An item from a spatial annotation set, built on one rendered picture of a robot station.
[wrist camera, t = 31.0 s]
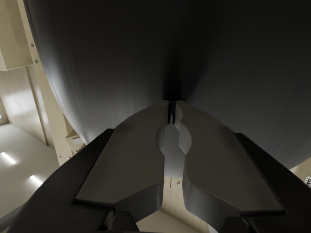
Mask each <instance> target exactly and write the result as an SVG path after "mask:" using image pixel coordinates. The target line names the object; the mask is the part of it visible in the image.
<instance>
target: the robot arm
mask: <svg viewBox="0 0 311 233"><path fill-rule="evenodd" d="M170 117H172V125H175V127H176V128H177V129H178V130H179V132H180V134H179V147H180V148H181V149H182V150H183V151H184V153H185V154H186V155H185V161H184V170H183V179H182V191H183V199H184V205H185V208H186V209H187V211H188V212H189V213H191V214H193V215H194V216H196V217H198V218H199V219H201V220H202V221H204V222H205V223H207V224H208V227H209V230H210V233H311V188H310V187H309V186H308V185H307V184H305V183H304V182H303V181H302V180H301V179H300V178H298V177H297V176H296V175H295V174H294V173H292V172H291V171H290V170H288V169H287V168H286V167H285V166H283V165H282V164H281V163H280V162H278V161H277V160H276V159H275V158H273V157H272V156H271V155H269V154H268V153H267V152H266V151H264V150H263V149H262V148H260V147H259V146H258V145H256V144H255V143H254V142H253V141H251V140H250V139H249V138H248V137H247V136H245V135H244V134H243V133H234V132H233V131H232V130H231V129H230V128H228V127H227V126H226V125H225V124H223V123H222V122H220V121H219V120H218V119H216V118H214V117H213V116H211V115H209V114H207V113H205V112H203V111H201V110H199V109H197V108H195V107H193V106H191V105H190V104H188V103H186V102H184V101H181V100H177V101H173V102H171V101H168V100H162V101H160V102H158V103H156V104H154V105H151V106H149V107H147V108H145V109H143V110H141V111H139V112H137V113H135V114H133V115H132V116H130V117H129V118H127V119H125V120H124V121H123V122H121V123H120V124H119V125H118V126H117V127H116V128H114V129H106V130H105V131H104V132H103V133H101V134H100V135H99V136H97V137H96V138H95V139H94V140H92V141H91V142H90V143H89V144H87V145H86V146H85V147H84V148H83V149H81V150H80V151H79V152H78V153H76V154H75V155H74V156H73V157H71V158H70V159H69V160H67V161H66V162H65V163H64V164H63V165H61V166H60V167H59V168H58V169H57V170H56V171H54V172H53V173H52V174H51V175H50V176H49V177H48V178H47V179H46V180H45V181H44V182H43V183H42V184H41V186H40V187H39V188H38V189H37V190H36V191H35V192H34V194H33V195H32V196H31V197H30V199H29V200H28V201H27V203H26V204H25V205H24V207H23V208H22V209H21V211H20V212H19V213H18V215H17V216H16V218H15V219H14V221H13V223H12V224H11V226H10V227H9V229H8V231H7V232H6V233H155V232H140V231H139V229H138V227H137V225H136V223H137V222H138V221H140V220H142V219H143V218H145V217H147V216H149V215H151V214H153V213H154V212H156V211H158V210H159V209H160V208H161V206H162V202H163V188H164V164H165V156H164V154H163V153H162V152H161V149H162V148H163V147H164V146H165V129H166V127H167V125H168V124H170Z"/></svg>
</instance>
